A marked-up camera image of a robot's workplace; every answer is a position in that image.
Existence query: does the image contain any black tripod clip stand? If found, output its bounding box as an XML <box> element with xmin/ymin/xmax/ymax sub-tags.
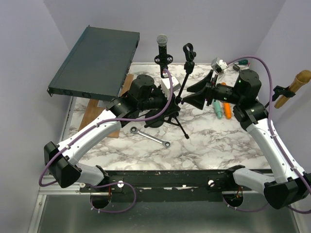
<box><xmin>144</xmin><ymin>43</ymin><xmax>197</xmax><ymax>140</ymax></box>

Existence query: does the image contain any mint green toy microphone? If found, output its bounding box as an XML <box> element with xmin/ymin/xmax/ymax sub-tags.
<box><xmin>212</xmin><ymin>100</ymin><xmax>223</xmax><ymax>119</ymax></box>

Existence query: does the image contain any black round-base shock-mount stand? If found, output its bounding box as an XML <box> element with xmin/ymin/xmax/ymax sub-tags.
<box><xmin>144</xmin><ymin>109</ymin><xmax>164</xmax><ymax>128</ymax></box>

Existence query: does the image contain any orange toy microphone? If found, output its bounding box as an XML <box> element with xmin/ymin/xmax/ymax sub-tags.
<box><xmin>221</xmin><ymin>83</ymin><xmax>232</xmax><ymax>119</ymax></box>

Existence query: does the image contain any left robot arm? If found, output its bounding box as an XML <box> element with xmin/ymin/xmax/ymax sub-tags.
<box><xmin>44</xmin><ymin>75</ymin><xmax>180</xmax><ymax>188</ymax></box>

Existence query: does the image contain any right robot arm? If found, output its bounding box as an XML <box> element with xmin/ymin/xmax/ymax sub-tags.
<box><xmin>183</xmin><ymin>69</ymin><xmax>311</xmax><ymax>209</ymax></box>

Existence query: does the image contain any black microphone silver grille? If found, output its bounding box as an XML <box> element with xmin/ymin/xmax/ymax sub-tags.
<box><xmin>155</xmin><ymin>34</ymin><xmax>168</xmax><ymax>78</ymax></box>

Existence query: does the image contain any black round-base clip stand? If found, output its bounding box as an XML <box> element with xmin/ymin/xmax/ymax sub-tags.
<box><xmin>272</xmin><ymin>85</ymin><xmax>296</xmax><ymax>102</ymax></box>

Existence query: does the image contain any gold microphone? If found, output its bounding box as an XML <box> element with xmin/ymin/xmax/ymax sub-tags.
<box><xmin>274</xmin><ymin>70</ymin><xmax>311</xmax><ymax>109</ymax></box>

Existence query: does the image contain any silver ratchet wrench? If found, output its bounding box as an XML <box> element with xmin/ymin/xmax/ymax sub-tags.
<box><xmin>130</xmin><ymin>127</ymin><xmax>171</xmax><ymax>148</ymax></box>

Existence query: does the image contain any wooden board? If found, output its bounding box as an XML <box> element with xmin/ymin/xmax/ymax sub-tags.
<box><xmin>78</xmin><ymin>74</ymin><xmax>134</xmax><ymax>131</ymax></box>

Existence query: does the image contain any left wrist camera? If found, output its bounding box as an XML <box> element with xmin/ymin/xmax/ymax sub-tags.
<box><xmin>161</xmin><ymin>76</ymin><xmax>181</xmax><ymax>98</ymax></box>

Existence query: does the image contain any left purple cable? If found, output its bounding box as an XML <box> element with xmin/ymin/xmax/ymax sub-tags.
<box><xmin>39</xmin><ymin>68</ymin><xmax>174</xmax><ymax>214</ymax></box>

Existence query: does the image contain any purple cable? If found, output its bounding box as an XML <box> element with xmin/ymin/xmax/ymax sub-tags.
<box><xmin>39</xmin><ymin>68</ymin><xmax>174</xmax><ymax>214</ymax></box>
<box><xmin>222</xmin><ymin>56</ymin><xmax>311</xmax><ymax>215</ymax></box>

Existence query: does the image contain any green-handled screwdriver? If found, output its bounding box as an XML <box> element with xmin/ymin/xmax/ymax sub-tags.
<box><xmin>234</xmin><ymin>59</ymin><xmax>250</xmax><ymax>66</ymax></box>

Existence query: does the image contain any black tripod shock-mount stand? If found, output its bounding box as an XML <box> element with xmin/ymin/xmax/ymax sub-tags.
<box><xmin>154</xmin><ymin>53</ymin><xmax>173</xmax><ymax>78</ymax></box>

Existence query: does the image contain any dark rack-mount equipment case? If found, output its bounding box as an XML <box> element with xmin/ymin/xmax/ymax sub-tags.
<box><xmin>47</xmin><ymin>26</ymin><xmax>140</xmax><ymax>101</ymax></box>

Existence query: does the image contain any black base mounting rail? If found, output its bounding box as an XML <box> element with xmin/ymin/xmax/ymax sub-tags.
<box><xmin>80</xmin><ymin>169</ymin><xmax>239</xmax><ymax>202</ymax></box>

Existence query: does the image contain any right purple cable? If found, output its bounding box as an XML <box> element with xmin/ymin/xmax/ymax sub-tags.
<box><xmin>222</xmin><ymin>56</ymin><xmax>311</xmax><ymax>215</ymax></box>

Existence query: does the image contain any aluminium frame rail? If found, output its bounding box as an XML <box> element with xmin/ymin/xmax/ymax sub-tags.
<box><xmin>26</xmin><ymin>174</ymin><xmax>81</xmax><ymax>233</ymax></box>

